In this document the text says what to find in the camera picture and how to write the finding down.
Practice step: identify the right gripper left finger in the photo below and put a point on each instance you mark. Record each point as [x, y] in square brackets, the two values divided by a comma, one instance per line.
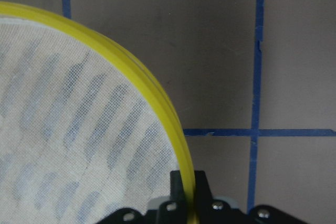
[178, 208]

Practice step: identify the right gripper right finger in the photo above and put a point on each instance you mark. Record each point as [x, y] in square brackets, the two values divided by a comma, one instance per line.
[205, 205]

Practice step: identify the yellow steamer basket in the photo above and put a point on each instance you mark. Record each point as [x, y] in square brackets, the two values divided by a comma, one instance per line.
[86, 128]

